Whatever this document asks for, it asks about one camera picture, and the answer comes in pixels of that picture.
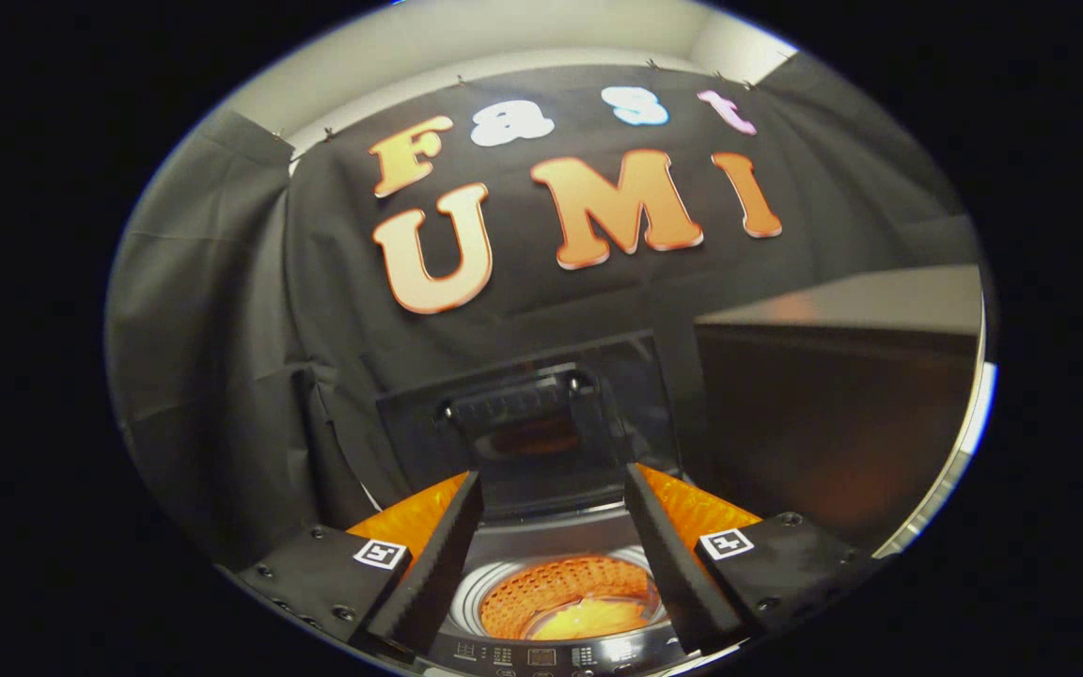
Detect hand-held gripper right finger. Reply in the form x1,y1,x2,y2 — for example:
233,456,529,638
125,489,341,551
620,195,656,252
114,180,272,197
621,463,886,656

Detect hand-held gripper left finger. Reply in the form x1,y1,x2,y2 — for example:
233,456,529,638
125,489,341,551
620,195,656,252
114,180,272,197
231,470,487,659

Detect yellow polo shirt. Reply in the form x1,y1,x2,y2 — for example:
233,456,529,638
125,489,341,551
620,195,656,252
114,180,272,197
525,594,655,642

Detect dark washing machine lid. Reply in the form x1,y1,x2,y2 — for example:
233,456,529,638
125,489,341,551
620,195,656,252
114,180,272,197
375,329,685,518

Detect black backdrop cloth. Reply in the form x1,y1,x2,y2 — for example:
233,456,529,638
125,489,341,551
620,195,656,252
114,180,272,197
104,52,984,565

